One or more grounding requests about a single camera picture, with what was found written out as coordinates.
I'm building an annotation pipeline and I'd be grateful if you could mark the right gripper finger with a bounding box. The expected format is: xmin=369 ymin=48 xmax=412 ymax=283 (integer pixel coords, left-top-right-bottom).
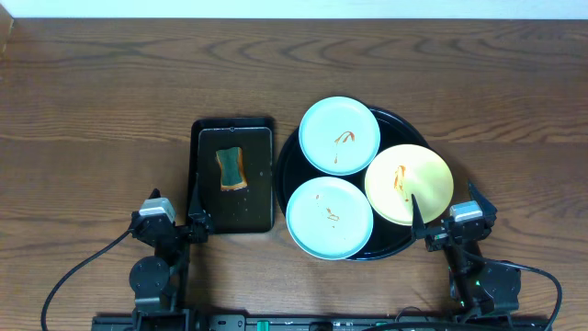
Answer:
xmin=411 ymin=194 xmax=425 ymax=230
xmin=468 ymin=180 xmax=495 ymax=212

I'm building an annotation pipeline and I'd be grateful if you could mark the light blue plate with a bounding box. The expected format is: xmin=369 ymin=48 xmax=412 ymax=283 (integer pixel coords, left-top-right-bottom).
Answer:
xmin=286 ymin=177 xmax=374 ymax=260
xmin=299 ymin=97 xmax=381 ymax=177

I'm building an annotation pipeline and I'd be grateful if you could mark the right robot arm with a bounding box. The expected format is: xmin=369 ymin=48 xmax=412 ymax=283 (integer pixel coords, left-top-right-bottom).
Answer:
xmin=411 ymin=182 xmax=521 ymax=323

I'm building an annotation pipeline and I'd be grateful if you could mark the rectangular black tray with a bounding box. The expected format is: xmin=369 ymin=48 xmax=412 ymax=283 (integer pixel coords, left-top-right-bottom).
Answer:
xmin=187 ymin=118 xmax=274 ymax=234

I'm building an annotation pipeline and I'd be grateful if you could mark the yellow plate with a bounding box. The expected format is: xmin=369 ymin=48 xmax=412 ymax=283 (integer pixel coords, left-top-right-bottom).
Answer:
xmin=364 ymin=144 xmax=454 ymax=226

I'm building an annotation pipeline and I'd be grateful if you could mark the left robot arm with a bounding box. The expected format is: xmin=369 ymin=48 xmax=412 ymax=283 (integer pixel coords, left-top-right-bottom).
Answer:
xmin=129 ymin=186 xmax=213 ymax=314

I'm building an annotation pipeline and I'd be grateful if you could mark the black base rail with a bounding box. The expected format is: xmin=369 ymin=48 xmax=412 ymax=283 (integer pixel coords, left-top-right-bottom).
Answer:
xmin=90 ymin=313 xmax=552 ymax=331

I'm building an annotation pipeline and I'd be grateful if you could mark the round black tray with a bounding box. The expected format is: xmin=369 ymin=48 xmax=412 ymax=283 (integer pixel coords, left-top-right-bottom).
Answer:
xmin=274 ymin=107 xmax=429 ymax=261

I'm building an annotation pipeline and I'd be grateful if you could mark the orange green sponge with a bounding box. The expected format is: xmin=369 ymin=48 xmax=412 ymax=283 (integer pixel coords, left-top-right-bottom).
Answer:
xmin=215 ymin=146 xmax=248 ymax=191

